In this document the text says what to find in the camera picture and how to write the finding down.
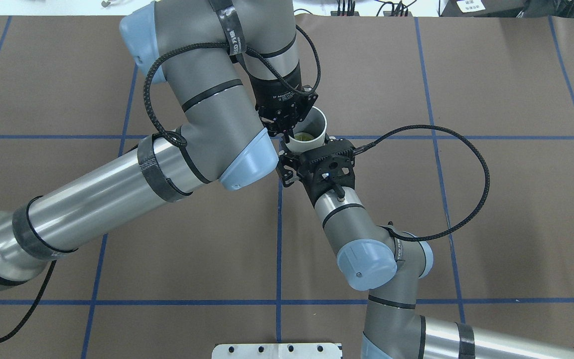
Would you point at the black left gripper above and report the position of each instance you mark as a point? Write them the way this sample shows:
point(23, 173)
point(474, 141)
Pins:
point(278, 89)

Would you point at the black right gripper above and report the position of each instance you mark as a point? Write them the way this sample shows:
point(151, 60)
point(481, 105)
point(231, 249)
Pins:
point(288, 171)

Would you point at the green lemon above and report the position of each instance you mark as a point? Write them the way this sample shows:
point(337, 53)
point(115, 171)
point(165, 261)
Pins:
point(304, 137)

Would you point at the white ceramic mug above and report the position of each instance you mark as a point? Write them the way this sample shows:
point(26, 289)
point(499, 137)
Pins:
point(314, 123)

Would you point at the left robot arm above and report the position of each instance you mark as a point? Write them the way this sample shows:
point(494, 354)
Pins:
point(222, 77)

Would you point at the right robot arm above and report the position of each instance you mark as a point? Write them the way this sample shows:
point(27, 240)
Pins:
point(373, 259)

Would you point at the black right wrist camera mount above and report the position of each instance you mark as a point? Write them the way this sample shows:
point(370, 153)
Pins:
point(335, 168)

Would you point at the white metal base plate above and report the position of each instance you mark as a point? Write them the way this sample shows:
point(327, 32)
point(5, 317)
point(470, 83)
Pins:
point(278, 351)

